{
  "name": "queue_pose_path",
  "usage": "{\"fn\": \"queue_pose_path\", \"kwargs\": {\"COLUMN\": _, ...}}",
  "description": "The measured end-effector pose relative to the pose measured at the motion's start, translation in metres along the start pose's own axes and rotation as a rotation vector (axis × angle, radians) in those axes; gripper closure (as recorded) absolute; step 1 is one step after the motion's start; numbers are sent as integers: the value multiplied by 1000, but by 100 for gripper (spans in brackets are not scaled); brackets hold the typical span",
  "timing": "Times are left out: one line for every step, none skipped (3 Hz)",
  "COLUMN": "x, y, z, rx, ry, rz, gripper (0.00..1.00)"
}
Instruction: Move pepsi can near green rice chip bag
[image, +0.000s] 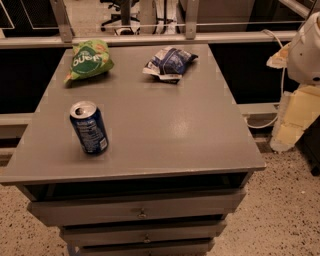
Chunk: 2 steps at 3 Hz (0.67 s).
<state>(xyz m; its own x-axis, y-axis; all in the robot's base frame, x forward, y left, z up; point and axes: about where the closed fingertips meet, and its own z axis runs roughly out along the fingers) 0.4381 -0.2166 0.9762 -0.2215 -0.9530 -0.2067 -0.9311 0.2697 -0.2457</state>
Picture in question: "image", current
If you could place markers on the blue pepsi can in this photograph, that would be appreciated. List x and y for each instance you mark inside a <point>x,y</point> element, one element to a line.
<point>87,121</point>

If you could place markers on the top grey drawer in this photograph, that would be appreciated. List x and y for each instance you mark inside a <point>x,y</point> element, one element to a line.
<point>136,208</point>

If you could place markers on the bottom grey drawer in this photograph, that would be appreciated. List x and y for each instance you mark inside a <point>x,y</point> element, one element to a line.
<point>161,248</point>

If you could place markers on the middle grey drawer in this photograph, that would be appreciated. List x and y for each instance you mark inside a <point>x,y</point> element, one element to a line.
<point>144,232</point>

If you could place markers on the blue white chip bag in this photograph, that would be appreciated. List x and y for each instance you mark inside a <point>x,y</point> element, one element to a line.
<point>169,64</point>

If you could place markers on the black office chair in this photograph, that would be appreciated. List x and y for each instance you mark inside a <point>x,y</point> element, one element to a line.
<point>124,12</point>

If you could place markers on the grey metal railing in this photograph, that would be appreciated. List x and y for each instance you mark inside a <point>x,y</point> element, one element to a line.
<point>64,23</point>

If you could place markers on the green rice chip bag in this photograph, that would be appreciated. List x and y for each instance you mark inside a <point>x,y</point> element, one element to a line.
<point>90,58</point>

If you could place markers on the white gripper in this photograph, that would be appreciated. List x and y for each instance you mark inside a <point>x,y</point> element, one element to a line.
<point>305,55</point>

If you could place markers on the grey drawer cabinet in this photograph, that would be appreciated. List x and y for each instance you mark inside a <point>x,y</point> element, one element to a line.
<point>162,138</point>

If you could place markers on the grey drawer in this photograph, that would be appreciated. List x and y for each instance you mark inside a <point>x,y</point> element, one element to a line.
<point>136,208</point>
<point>161,248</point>
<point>144,232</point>

